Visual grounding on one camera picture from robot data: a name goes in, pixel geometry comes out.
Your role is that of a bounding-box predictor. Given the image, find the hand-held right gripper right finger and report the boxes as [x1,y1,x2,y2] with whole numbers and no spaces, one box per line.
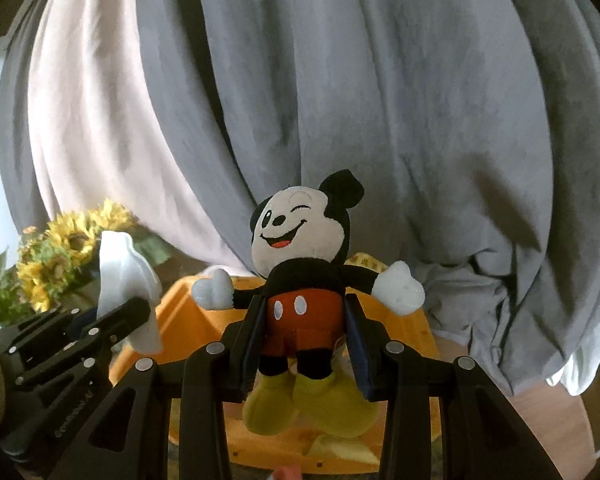
[342,292,563,480]

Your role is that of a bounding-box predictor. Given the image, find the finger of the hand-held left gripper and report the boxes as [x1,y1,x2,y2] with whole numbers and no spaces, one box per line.
[0,296,153,363]
[12,342,115,411]

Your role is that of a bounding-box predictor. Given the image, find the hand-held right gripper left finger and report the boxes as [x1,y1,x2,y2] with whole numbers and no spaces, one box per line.
[45,291,272,480]

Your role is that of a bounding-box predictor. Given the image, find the orange plastic basket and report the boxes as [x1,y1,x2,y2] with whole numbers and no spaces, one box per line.
[107,269,442,476]

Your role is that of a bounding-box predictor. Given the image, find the mouse plush toy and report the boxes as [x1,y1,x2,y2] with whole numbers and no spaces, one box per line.
[191,170,426,437]

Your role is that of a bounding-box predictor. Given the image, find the yellow patterned cloth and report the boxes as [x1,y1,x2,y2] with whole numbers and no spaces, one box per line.
[342,252,390,274]

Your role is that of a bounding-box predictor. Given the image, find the artificial sunflower bouquet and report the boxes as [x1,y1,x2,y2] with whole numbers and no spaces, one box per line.
[0,199,174,327]

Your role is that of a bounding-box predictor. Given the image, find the white curtain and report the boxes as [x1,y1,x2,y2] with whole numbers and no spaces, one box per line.
[26,0,262,279]

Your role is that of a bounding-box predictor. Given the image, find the grey curtain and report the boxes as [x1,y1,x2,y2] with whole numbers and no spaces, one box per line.
[0,0,600,401]

